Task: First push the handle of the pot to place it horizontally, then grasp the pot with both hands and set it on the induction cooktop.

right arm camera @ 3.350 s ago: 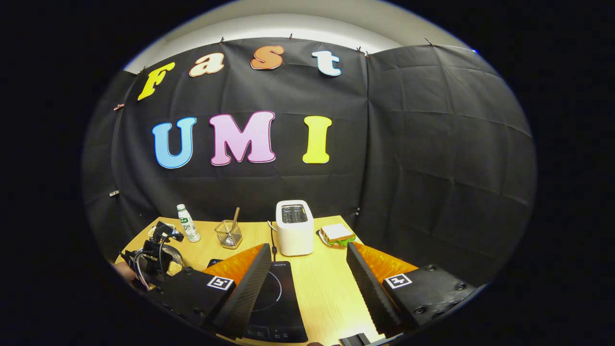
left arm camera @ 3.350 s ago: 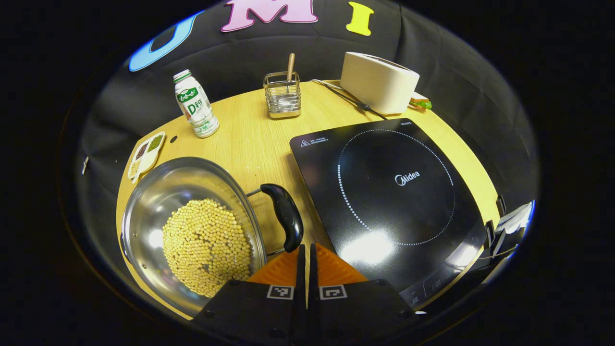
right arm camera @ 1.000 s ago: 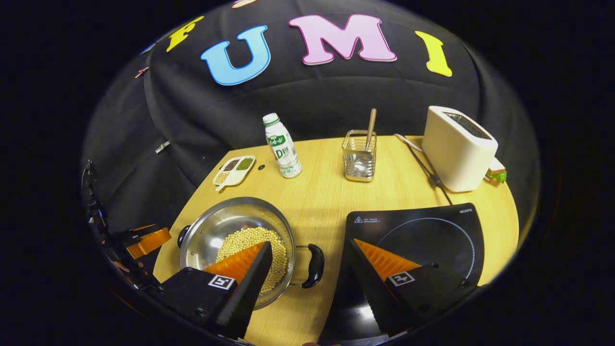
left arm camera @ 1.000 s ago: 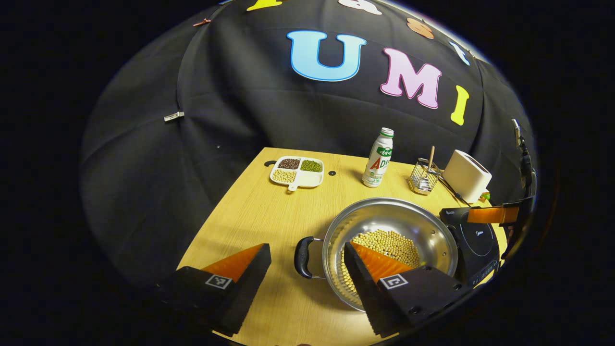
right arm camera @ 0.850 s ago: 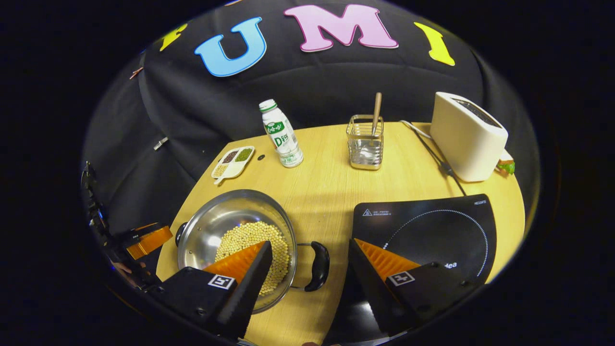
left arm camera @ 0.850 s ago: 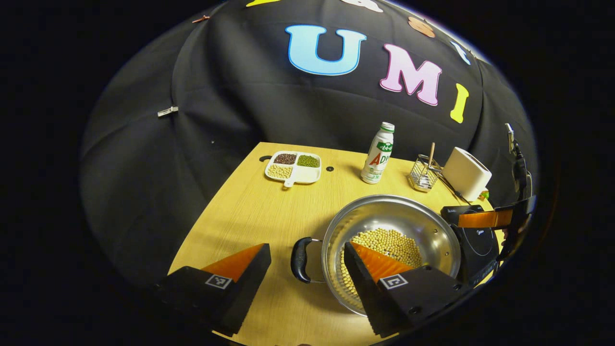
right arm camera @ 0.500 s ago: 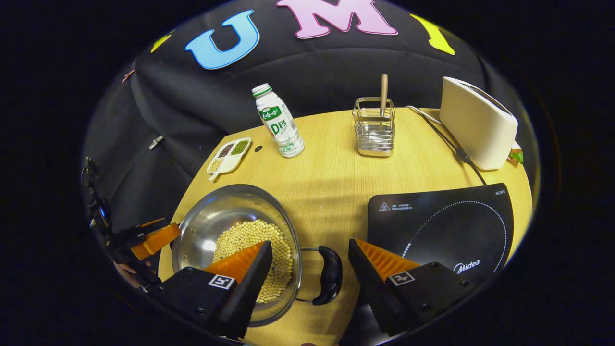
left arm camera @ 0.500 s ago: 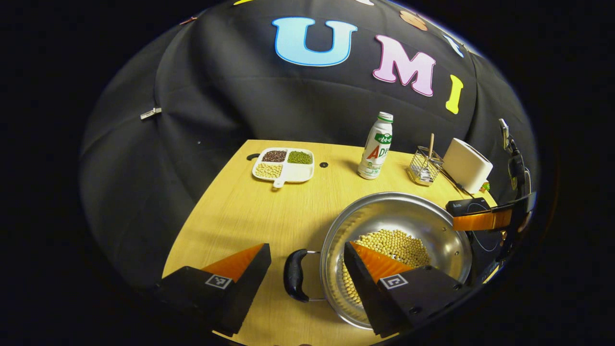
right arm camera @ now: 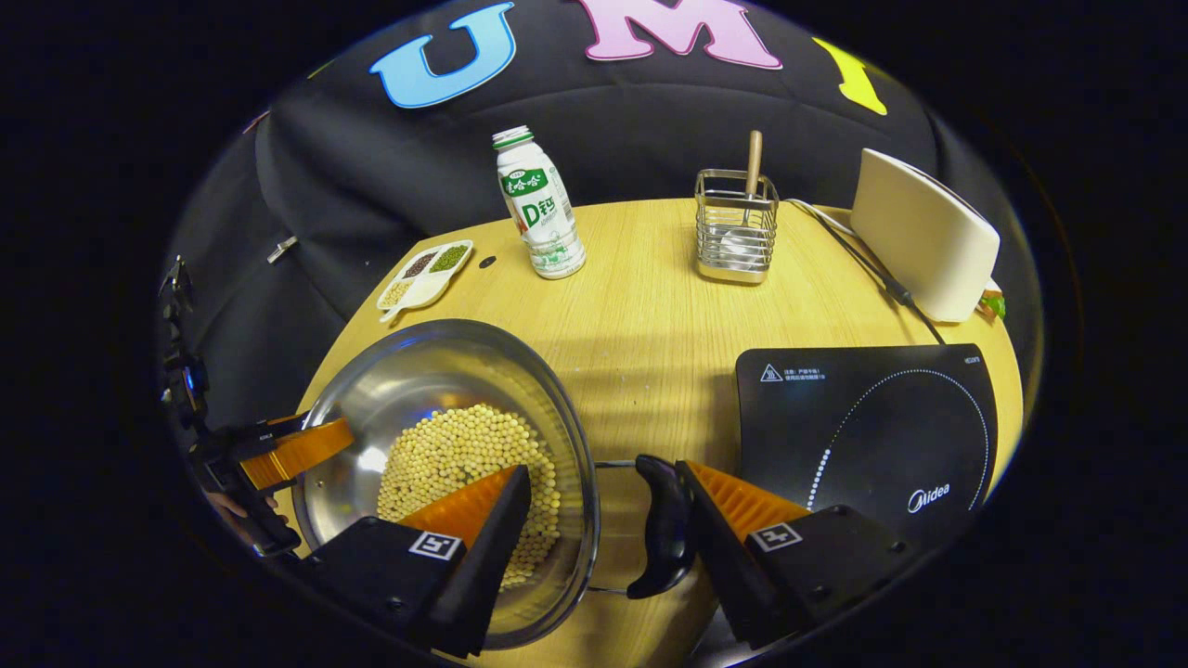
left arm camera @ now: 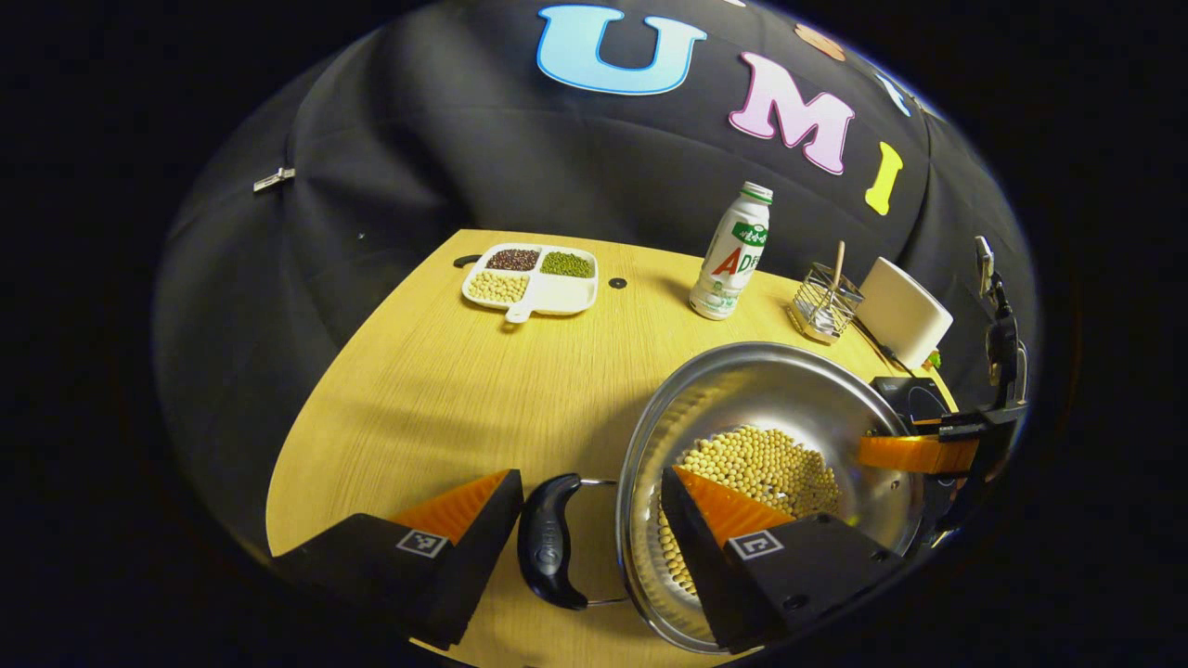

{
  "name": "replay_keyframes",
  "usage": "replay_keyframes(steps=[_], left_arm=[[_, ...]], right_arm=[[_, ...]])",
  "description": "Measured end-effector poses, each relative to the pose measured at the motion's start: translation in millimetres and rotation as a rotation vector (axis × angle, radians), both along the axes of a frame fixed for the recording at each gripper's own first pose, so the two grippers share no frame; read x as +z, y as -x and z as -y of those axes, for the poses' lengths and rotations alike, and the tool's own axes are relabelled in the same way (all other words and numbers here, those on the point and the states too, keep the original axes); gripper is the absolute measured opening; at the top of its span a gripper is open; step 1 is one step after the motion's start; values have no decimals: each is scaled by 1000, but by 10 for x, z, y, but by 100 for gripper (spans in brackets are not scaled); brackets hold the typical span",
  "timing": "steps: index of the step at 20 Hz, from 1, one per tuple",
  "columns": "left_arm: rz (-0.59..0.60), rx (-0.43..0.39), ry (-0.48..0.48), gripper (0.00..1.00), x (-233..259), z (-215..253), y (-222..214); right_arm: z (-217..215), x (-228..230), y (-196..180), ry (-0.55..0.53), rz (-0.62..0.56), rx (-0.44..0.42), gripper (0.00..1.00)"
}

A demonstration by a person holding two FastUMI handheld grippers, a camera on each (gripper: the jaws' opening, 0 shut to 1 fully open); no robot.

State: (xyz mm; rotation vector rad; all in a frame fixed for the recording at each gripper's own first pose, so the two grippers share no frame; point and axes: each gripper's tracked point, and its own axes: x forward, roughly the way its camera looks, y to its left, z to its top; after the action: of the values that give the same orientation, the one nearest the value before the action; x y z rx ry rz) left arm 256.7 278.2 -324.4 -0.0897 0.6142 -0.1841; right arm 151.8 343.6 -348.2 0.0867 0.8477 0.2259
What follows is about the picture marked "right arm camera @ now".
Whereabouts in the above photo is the black induction cooktop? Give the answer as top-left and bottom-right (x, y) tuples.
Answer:
(687, 343), (1001, 667)

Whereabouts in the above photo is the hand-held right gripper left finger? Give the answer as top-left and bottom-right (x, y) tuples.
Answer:
(302, 464), (533, 660)

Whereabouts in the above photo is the stainless steel pot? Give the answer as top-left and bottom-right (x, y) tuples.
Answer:
(292, 319), (697, 650)

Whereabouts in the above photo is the wire mesh utensil basket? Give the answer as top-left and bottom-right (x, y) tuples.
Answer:
(694, 169), (780, 285)

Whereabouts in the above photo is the white toaster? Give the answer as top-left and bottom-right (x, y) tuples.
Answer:
(850, 148), (1001, 324)

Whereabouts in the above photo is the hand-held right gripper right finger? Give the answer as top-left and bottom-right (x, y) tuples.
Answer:
(676, 459), (929, 650)

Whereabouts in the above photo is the white divided bean dish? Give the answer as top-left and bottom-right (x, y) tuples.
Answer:
(376, 239), (474, 324)

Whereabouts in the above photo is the white green-labelled drink bottle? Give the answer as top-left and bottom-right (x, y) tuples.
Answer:
(492, 125), (588, 280)

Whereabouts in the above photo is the pile of soybeans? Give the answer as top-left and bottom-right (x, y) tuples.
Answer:
(376, 404), (562, 590)

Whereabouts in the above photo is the black backdrop cloth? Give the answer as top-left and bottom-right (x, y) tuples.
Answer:
(162, 0), (1040, 437)

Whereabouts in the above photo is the wooden-handled spoon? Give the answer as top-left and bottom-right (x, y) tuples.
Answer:
(719, 130), (764, 265)

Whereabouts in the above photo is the toaster power cable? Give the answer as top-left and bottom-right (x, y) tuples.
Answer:
(784, 198), (948, 346)

